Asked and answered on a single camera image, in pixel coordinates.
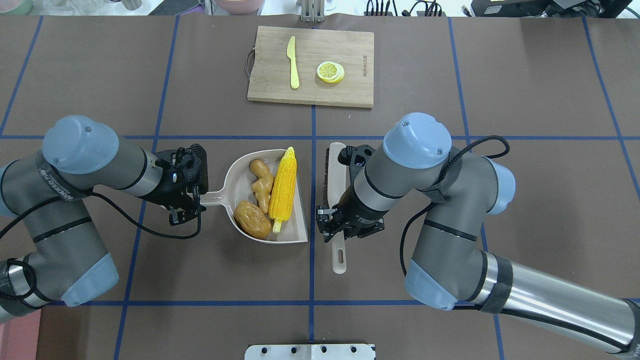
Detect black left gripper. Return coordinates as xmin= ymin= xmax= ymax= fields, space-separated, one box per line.
xmin=154 ymin=144 xmax=209 ymax=226

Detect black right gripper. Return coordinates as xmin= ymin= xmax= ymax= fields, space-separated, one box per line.
xmin=316 ymin=145 xmax=386 ymax=243

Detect beige plastic dustpan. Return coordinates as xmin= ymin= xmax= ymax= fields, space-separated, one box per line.
xmin=199 ymin=147 xmax=309 ymax=244

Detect yellow toy corn cob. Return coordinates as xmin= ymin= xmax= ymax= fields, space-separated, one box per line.
xmin=269 ymin=146 xmax=298 ymax=234

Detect brown toy ginger root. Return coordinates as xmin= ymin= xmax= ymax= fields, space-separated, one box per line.
xmin=249 ymin=159 xmax=275 ymax=214

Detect brown toy potato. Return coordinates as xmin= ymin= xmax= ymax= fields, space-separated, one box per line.
xmin=233 ymin=200 xmax=272 ymax=240

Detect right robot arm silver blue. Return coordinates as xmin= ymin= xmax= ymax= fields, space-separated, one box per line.
xmin=316 ymin=112 xmax=639 ymax=360

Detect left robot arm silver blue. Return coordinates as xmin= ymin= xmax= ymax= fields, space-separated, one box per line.
xmin=1 ymin=115 xmax=208 ymax=322

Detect bamboo cutting board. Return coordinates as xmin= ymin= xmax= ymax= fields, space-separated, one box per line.
xmin=247 ymin=25 xmax=375 ymax=109

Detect yellow toy lemon slices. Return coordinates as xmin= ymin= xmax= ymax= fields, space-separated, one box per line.
xmin=317 ymin=61 xmax=345 ymax=84

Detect yellow plastic toy knife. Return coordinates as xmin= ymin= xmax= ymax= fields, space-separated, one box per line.
xmin=286 ymin=35 xmax=300 ymax=89

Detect pink bowl with clear items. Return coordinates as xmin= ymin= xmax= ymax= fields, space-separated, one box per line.
xmin=214 ymin=0 xmax=265 ymax=15

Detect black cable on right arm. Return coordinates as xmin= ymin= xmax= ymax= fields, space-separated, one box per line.
xmin=399 ymin=135 xmax=511 ymax=278

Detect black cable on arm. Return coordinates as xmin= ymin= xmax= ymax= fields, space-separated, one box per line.
xmin=399 ymin=135 xmax=511 ymax=278
xmin=0 ymin=172 xmax=203 ymax=311

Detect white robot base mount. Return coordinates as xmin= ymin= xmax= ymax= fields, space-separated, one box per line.
xmin=244 ymin=343 xmax=377 ymax=360

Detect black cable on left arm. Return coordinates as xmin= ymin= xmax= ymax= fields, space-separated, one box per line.
xmin=0 ymin=172 xmax=203 ymax=311

